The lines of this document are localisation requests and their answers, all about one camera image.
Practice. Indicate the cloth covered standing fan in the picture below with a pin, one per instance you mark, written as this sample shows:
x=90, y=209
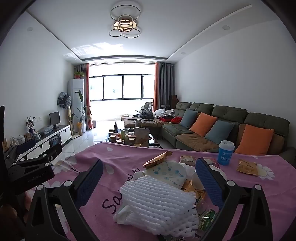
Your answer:
x=63, y=99

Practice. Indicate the brown wooden cabinet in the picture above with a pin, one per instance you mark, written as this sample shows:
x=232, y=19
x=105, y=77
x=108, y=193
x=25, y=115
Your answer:
x=173, y=100

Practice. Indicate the orange and grey curtain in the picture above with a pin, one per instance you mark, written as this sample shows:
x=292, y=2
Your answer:
x=86, y=92
x=161, y=85

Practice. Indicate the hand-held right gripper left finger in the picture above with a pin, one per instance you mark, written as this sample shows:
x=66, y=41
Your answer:
x=90, y=183

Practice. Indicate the white tissue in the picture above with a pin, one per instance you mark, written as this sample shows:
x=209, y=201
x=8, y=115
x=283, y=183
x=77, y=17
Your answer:
x=121, y=215

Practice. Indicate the dark glass bottle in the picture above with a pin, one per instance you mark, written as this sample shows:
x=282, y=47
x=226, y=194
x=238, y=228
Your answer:
x=115, y=127

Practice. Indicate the grey green sectional sofa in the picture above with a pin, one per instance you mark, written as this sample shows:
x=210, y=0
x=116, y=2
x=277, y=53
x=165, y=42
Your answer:
x=226, y=113

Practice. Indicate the blue cushion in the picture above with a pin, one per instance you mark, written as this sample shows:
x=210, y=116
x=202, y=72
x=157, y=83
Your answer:
x=219, y=132
x=188, y=118

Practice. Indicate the office chair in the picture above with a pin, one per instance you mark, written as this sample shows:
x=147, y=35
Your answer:
x=146, y=107

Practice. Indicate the green snack wrapper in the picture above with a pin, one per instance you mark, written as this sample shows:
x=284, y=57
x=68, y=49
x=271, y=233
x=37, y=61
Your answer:
x=207, y=220

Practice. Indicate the orange cushion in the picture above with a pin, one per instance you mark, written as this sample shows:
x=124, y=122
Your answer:
x=203, y=124
x=254, y=139

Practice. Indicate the dark clothes pile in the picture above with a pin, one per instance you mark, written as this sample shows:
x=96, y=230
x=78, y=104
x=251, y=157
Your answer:
x=146, y=115

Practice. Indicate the bluish plastic bag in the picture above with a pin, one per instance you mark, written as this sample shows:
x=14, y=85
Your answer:
x=46, y=129

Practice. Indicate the plain white paper bowl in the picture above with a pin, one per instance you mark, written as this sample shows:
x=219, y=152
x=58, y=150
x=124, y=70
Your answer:
x=197, y=181

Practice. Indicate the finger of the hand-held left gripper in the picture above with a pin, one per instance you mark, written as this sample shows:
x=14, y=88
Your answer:
x=56, y=151
x=32, y=147

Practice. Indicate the clear plastic wrapper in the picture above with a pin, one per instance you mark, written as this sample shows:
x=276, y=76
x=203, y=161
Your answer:
x=66, y=163

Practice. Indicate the blue and white porcelain jar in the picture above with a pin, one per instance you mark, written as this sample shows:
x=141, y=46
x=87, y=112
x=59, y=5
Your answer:
x=36, y=134

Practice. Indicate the blue and white paper cup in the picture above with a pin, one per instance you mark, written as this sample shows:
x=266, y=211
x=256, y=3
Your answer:
x=225, y=155

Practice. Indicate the black monitor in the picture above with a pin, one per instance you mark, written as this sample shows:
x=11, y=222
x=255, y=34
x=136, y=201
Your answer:
x=54, y=118

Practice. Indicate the pink flowered blanket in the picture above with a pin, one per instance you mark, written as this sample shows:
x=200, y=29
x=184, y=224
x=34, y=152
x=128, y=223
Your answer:
x=129, y=162

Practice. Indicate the small plant in blue vase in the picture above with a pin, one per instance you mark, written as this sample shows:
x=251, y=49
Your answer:
x=30, y=124

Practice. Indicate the black glass coffee table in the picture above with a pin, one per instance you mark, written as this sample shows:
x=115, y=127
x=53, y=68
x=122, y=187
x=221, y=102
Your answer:
x=108, y=137

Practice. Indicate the small potted plant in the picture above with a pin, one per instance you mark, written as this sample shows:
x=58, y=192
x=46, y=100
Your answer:
x=78, y=74

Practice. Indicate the brown ottoman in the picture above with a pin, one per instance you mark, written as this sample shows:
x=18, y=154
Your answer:
x=150, y=126

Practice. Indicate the red and white packet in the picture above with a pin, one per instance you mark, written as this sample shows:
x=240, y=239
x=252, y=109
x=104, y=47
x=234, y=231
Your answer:
x=212, y=162

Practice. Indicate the large window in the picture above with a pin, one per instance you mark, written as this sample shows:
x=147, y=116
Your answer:
x=113, y=88

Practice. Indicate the red cloth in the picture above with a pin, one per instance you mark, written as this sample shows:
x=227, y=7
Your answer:
x=174, y=120

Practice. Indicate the white and black cabinet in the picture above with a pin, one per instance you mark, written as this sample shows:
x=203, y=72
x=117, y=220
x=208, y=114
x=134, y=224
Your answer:
x=62, y=133

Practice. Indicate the white clothes pile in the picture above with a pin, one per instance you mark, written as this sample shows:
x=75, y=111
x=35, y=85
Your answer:
x=161, y=112

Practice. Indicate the white standing air conditioner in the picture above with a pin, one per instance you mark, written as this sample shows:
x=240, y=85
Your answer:
x=75, y=92

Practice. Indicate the copper foil snack bag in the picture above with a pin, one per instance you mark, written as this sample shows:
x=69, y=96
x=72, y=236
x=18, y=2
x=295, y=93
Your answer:
x=157, y=159

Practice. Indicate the large leaf floor plant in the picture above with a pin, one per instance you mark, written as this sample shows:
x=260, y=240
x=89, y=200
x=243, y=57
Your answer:
x=81, y=120

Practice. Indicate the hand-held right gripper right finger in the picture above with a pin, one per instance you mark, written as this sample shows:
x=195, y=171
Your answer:
x=209, y=183

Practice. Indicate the green box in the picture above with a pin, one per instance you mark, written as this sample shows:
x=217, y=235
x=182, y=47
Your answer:
x=123, y=134

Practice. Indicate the white foam fruit net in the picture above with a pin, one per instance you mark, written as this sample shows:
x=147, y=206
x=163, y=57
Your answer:
x=157, y=201

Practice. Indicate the beige snack packet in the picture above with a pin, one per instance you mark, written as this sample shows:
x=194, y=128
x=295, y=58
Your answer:
x=188, y=160

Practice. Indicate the crinkled gold wrapper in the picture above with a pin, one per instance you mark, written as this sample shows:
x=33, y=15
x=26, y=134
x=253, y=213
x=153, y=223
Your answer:
x=190, y=187

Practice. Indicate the yellow gold patterned packet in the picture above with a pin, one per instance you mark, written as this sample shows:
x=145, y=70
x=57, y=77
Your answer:
x=247, y=168

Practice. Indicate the brown paper bag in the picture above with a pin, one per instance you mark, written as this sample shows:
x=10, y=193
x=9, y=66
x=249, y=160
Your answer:
x=141, y=136

